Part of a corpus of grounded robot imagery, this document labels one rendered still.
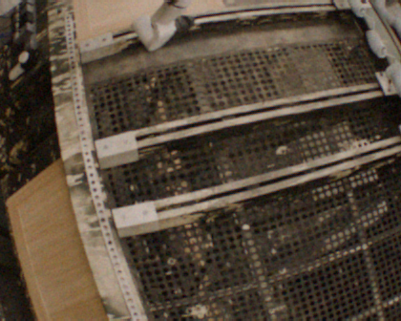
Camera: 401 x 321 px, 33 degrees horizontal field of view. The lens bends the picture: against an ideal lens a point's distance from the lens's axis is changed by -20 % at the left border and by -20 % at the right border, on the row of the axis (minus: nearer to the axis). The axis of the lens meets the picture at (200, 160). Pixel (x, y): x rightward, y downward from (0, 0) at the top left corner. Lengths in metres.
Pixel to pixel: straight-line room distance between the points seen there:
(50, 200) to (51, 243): 0.17
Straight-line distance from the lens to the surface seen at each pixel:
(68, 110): 2.49
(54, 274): 2.67
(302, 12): 2.76
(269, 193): 2.31
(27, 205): 2.85
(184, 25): 2.42
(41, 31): 2.79
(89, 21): 2.78
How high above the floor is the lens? 1.99
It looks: 21 degrees down
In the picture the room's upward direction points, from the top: 60 degrees clockwise
